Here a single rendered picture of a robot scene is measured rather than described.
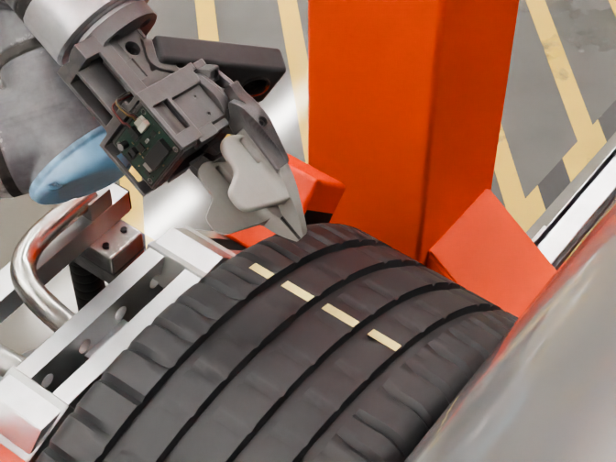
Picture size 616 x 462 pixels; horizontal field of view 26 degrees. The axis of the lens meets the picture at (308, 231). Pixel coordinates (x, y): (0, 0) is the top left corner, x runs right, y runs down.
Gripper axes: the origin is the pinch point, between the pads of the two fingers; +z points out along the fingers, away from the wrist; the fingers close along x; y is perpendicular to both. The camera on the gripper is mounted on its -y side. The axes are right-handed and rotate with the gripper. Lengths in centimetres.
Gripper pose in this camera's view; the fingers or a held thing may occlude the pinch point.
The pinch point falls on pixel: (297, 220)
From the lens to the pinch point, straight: 101.4
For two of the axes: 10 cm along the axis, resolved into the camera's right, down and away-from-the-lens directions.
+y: -5.8, 4.4, -6.8
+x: 4.9, -4.8, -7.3
